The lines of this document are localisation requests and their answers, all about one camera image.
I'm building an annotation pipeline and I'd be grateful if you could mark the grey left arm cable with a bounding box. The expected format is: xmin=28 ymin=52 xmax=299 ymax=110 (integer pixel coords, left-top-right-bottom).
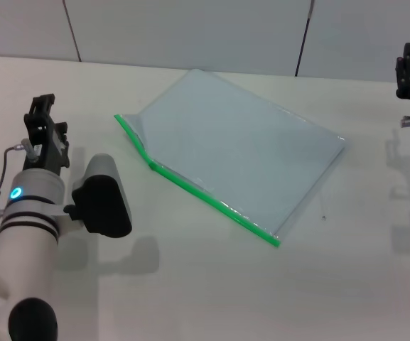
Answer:
xmin=0 ymin=140 xmax=38 ymax=221

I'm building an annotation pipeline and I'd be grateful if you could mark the translucent document bag green zipper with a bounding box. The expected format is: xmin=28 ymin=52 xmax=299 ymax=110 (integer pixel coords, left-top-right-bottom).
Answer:
xmin=114 ymin=68 xmax=350 ymax=249

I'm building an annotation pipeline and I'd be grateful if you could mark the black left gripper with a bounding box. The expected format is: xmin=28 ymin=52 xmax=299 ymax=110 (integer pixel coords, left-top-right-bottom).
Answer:
xmin=23 ymin=94 xmax=71 ymax=178

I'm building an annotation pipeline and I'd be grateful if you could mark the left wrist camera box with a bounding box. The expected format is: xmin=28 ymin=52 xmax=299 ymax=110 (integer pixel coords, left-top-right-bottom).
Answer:
xmin=53 ymin=153 xmax=134 ymax=239

